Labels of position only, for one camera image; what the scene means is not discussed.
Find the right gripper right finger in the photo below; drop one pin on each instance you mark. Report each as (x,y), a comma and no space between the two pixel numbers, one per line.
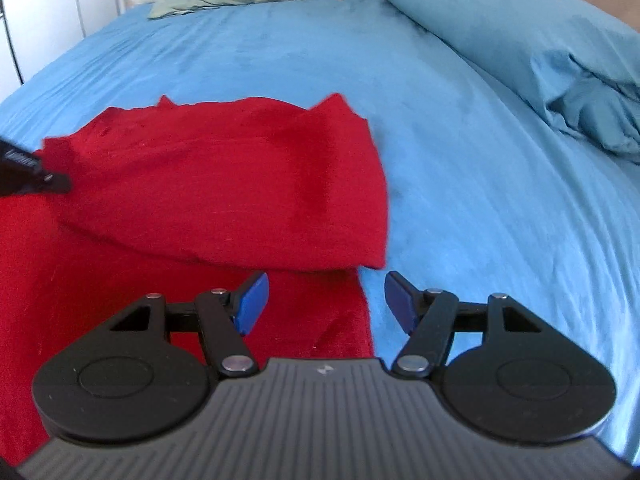
(498,366)

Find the teal rolled duvet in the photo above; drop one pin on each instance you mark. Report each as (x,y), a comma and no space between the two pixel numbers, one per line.
(574,65)

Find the red knit sweater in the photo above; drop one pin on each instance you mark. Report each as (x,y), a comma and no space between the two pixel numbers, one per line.
(180,199)

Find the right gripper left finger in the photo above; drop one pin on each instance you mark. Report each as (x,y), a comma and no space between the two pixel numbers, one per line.
(150,367)

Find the blue bed sheet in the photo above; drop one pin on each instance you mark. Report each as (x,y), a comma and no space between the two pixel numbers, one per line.
(484,196)

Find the white wardrobe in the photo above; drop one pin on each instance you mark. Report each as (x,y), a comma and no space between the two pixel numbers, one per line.
(36,32)

